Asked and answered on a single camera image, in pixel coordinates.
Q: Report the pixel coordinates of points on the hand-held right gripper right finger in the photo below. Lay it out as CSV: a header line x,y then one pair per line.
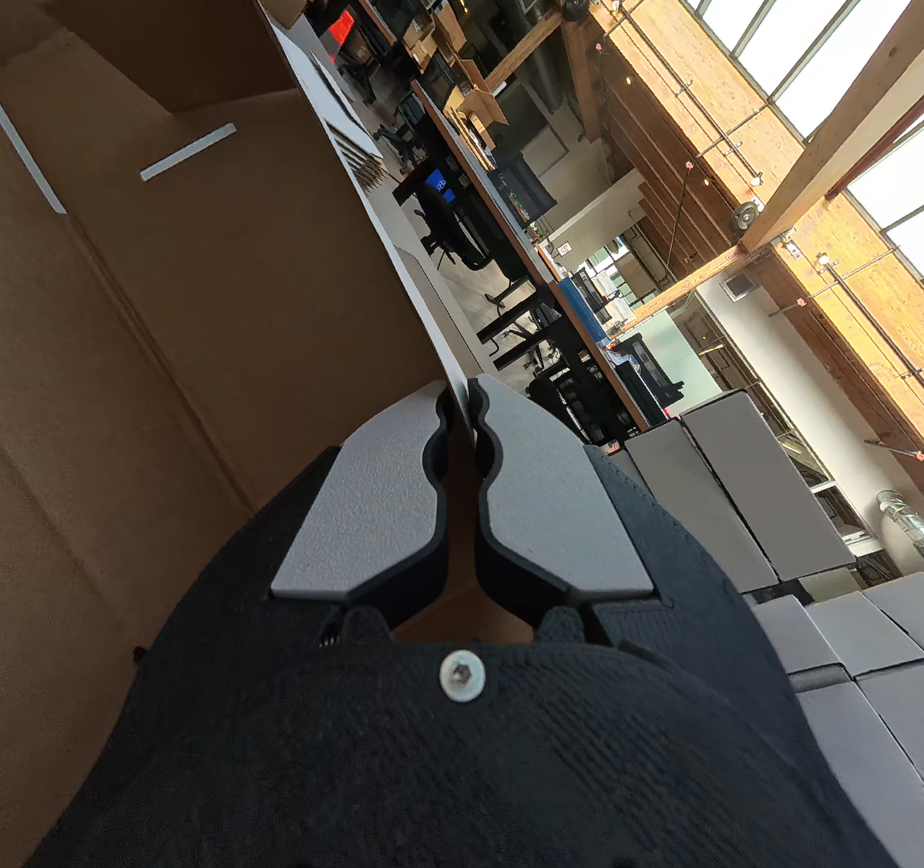
x,y
556,514

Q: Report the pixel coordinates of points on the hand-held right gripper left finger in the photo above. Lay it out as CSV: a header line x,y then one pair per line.
x,y
361,514

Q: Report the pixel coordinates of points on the white cardboard box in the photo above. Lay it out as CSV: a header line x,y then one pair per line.
x,y
216,348

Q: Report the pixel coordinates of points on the blue flat box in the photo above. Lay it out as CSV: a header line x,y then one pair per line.
x,y
577,305

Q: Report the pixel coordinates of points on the open brown cardboard box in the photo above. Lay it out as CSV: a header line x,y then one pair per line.
x,y
476,99

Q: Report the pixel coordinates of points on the black mesh office chair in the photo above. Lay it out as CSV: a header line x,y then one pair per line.
x,y
577,398
462,232

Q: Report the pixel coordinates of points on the grey wood-edged desk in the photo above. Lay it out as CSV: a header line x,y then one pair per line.
x,y
599,355
469,153

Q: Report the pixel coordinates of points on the stack of white folded boxes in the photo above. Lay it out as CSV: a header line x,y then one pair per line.
x,y
751,492

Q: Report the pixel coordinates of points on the black round speaker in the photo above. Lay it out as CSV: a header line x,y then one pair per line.
x,y
576,5
745,216

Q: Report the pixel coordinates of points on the stack of flat cardboard sheets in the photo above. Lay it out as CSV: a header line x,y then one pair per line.
x,y
354,131

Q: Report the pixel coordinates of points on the white wall vent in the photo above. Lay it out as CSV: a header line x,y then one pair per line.
x,y
738,288

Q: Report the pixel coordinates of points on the silver air duct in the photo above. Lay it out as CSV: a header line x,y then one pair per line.
x,y
902,518

